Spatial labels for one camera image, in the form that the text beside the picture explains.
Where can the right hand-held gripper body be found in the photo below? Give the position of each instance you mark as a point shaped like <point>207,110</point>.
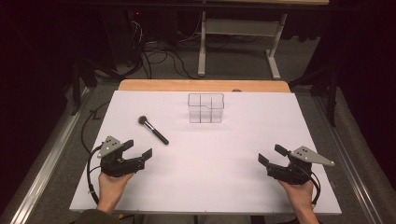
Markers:
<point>292,174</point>

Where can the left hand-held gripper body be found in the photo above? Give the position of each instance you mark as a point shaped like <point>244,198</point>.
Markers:
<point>116,165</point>

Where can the black makeup brush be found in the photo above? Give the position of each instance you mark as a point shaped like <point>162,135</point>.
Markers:
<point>154,130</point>

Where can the person's right hand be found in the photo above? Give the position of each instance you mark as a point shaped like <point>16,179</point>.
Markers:
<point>300,194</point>

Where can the person's left hand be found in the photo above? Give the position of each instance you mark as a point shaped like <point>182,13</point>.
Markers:
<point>110,188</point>

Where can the clear acrylic organizer box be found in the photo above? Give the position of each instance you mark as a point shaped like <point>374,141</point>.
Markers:
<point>200,107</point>

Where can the black metal stand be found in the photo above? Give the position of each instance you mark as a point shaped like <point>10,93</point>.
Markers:
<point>76,87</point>
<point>332,93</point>

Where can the wooden table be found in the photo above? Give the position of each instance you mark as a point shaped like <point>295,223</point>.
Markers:
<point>202,85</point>

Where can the black computer tower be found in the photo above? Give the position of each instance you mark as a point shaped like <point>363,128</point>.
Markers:
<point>124,37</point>

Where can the aluminium floor rail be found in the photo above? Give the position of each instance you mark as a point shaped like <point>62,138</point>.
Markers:
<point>46,161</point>
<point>351,161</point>

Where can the white metal desk frame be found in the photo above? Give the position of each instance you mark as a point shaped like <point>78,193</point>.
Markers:
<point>239,27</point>

